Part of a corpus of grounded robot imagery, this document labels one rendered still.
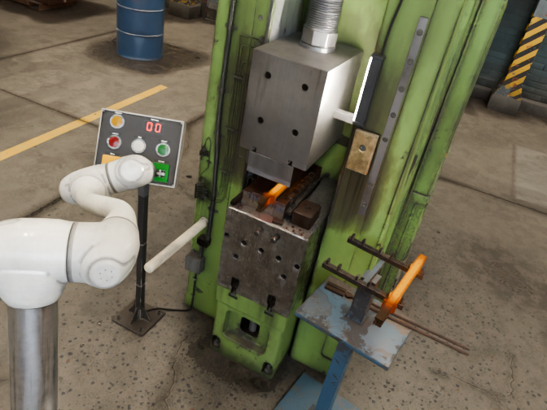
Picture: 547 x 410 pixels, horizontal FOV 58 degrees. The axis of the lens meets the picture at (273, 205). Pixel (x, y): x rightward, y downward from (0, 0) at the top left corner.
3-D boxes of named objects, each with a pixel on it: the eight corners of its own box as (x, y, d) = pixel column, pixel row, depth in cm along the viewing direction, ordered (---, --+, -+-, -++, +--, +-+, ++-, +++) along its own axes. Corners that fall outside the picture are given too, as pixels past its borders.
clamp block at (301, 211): (308, 231, 204) (312, 218, 200) (290, 223, 206) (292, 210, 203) (318, 218, 213) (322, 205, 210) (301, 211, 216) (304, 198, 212)
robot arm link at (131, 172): (150, 151, 165) (111, 162, 165) (140, 148, 150) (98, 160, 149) (159, 182, 166) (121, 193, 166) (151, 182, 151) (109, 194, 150)
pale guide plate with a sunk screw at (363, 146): (365, 176, 195) (378, 137, 185) (344, 167, 197) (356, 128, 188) (367, 173, 196) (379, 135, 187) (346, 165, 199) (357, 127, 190)
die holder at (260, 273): (287, 318, 222) (308, 240, 198) (216, 283, 233) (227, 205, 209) (330, 255, 267) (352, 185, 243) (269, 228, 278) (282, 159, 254)
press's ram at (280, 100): (325, 179, 190) (352, 79, 168) (238, 146, 201) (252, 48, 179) (358, 143, 223) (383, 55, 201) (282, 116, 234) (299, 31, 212)
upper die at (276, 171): (289, 187, 199) (294, 167, 193) (246, 170, 204) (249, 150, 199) (326, 151, 232) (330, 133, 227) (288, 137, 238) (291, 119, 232)
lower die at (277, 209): (282, 220, 207) (286, 202, 203) (241, 202, 213) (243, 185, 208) (318, 181, 240) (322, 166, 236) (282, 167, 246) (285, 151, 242)
